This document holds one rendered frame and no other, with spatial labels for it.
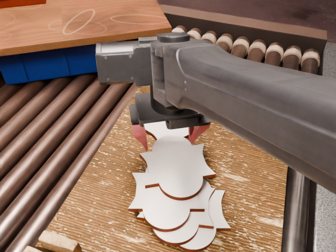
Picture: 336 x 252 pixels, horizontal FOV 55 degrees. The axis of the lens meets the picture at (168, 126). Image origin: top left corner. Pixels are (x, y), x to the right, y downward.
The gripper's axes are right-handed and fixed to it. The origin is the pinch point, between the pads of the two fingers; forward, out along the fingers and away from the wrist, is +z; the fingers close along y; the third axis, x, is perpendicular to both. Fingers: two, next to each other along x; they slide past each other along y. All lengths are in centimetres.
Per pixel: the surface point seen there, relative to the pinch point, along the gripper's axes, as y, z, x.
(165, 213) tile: -3.1, 1.1, -13.2
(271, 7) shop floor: 156, 102, 255
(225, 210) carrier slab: 7.0, 4.1, -12.9
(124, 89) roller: -6.2, 7.7, 26.3
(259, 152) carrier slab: 17.2, 4.3, -2.0
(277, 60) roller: 36.1, 6.8, 30.1
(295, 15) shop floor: 172, 102, 233
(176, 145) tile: 1.3, 0.3, -0.9
